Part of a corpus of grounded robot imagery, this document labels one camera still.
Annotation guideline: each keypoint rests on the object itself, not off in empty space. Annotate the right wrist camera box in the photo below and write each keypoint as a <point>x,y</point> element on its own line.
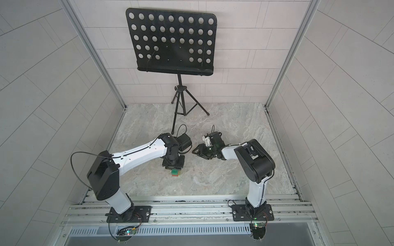
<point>207,141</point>

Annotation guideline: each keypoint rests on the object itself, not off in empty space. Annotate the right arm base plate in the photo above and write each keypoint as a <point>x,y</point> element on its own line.
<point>247,213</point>

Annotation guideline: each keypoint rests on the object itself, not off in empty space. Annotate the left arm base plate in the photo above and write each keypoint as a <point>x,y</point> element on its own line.
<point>135,214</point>

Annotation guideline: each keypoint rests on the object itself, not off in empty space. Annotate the right green circuit board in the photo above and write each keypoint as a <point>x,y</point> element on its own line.
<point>258,230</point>

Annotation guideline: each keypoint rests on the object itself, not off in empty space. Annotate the left green circuit board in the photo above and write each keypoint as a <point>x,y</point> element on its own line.
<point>126,233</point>

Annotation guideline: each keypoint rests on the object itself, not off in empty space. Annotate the black perforated music stand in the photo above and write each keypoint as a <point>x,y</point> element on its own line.
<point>173,42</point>

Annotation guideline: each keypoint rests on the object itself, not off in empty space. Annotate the aluminium mounting rail frame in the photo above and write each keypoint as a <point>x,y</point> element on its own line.
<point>191,215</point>

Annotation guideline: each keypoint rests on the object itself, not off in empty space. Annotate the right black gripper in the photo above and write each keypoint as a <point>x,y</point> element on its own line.
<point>202,149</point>

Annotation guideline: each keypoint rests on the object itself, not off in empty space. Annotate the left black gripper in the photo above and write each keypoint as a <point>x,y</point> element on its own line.
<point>179,166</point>

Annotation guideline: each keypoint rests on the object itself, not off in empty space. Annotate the green circuit board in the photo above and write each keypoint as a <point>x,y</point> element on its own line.
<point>126,233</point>
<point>258,230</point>

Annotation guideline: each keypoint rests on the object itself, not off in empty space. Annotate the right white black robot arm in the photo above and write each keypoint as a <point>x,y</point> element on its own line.
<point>257,164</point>

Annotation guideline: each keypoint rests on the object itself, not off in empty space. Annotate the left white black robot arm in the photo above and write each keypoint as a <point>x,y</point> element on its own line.
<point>104,175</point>

